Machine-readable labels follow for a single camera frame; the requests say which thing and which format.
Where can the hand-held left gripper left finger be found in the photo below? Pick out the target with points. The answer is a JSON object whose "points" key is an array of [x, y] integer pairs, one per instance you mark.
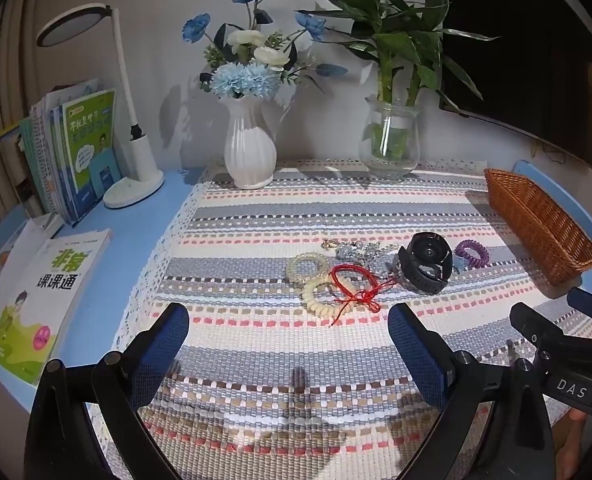
{"points": [[160, 350]]}

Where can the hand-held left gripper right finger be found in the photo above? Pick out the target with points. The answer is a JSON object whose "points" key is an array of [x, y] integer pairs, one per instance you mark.
{"points": [[416, 355]]}

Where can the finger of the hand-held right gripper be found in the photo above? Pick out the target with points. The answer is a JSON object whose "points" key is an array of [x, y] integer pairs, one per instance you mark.
{"points": [[588, 302], [528, 322]]}

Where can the brown wicker basket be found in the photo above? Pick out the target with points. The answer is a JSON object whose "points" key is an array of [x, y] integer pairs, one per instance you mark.
{"points": [[541, 220]]}

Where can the black wrist watch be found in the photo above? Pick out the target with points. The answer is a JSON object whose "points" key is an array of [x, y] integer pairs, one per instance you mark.
{"points": [[426, 260]]}

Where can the green and white workbook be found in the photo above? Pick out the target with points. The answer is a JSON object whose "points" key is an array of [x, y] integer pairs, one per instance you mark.
{"points": [[35, 305]]}

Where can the striped woven table mat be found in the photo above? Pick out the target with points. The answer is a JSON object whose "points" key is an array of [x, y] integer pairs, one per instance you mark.
{"points": [[256, 240]]}

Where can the white desk lamp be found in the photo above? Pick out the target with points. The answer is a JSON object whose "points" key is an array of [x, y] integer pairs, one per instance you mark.
{"points": [[143, 160]]}

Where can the row of upright books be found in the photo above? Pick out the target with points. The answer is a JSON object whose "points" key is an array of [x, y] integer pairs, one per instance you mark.
{"points": [[88, 150]]}

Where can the clear glass vase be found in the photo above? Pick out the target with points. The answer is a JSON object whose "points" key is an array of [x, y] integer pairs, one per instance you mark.
{"points": [[390, 140]]}

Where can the white ribbed vase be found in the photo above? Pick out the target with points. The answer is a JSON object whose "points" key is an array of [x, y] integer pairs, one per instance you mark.
{"points": [[248, 145]]}

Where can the black television screen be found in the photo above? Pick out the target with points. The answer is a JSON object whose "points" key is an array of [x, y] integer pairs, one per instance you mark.
{"points": [[521, 45]]}

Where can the blue and white flower bouquet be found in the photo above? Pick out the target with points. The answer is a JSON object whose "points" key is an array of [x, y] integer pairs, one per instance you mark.
{"points": [[238, 77]]}

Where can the green bamboo plant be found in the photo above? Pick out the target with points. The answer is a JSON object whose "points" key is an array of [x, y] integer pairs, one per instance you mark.
{"points": [[391, 35]]}

